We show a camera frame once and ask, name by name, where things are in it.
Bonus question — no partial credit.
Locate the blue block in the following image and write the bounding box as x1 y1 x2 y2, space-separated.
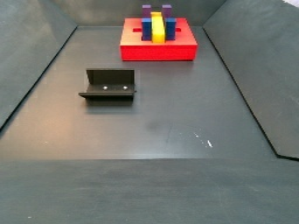
164 17 176 40
141 17 152 41

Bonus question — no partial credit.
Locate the right purple block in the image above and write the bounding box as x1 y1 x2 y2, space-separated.
161 4 172 18

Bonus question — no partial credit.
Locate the black angle bracket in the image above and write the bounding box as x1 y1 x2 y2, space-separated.
79 68 136 99

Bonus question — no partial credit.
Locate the left purple block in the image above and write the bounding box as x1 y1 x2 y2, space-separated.
141 4 152 18

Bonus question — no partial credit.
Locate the left blue block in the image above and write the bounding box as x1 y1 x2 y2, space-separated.
141 17 152 41

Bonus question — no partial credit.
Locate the red board base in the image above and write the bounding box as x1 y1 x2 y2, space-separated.
119 17 199 61

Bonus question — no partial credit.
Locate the yellow arch block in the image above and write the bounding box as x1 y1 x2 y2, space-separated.
151 12 164 43

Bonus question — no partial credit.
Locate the right blue block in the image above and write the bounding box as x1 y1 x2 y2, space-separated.
164 17 176 40

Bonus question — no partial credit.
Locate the purple block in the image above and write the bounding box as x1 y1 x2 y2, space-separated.
141 4 152 18
161 4 172 18

